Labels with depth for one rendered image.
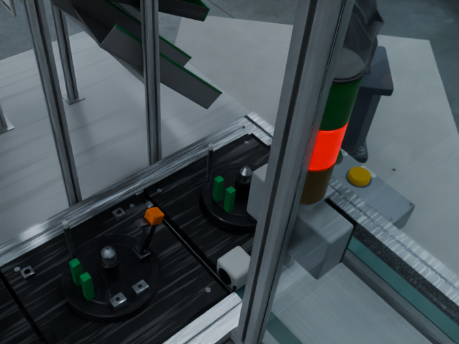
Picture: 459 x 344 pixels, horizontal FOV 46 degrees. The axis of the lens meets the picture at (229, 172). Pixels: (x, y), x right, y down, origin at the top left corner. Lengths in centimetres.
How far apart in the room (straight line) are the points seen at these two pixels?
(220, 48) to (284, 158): 98
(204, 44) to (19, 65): 46
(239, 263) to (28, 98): 69
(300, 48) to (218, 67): 97
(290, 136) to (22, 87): 96
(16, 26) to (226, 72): 200
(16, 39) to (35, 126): 190
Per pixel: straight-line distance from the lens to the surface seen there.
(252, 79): 135
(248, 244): 86
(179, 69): 95
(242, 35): 150
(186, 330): 79
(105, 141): 117
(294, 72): 43
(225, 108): 125
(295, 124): 45
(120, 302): 76
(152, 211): 76
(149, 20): 83
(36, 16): 73
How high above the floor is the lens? 167
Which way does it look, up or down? 47 degrees down
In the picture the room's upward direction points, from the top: 6 degrees clockwise
